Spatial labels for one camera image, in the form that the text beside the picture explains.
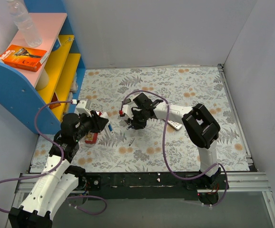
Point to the floral table mat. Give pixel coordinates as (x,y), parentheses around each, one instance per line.
(106,88)

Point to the orange razor box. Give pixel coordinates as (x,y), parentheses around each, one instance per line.
(24,58)

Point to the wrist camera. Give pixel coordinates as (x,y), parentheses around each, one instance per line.
(126,112)
(83,107)

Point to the clear plastic bottle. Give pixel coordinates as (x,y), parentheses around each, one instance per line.
(24,23)

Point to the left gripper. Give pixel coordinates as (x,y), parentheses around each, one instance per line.
(97,121)

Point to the white remote control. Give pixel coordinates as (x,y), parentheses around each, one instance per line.
(107,134)
(175,125)

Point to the pile of batteries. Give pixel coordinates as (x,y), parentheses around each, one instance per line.
(130,126)

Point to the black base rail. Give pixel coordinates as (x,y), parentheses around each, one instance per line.
(141,185)

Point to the red box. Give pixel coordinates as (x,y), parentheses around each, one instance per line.
(91,138)

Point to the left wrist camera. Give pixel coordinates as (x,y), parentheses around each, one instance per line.
(83,107)

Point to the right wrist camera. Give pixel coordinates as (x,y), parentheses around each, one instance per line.
(126,112)

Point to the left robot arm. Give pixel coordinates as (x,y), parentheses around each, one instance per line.
(59,177)

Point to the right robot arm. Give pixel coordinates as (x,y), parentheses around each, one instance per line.
(200,125)

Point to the blue yellow shelf unit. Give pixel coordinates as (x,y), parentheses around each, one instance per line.
(24,92)

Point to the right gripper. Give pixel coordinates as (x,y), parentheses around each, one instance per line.
(137,116)

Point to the blue battery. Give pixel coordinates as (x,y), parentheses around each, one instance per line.
(110,127)

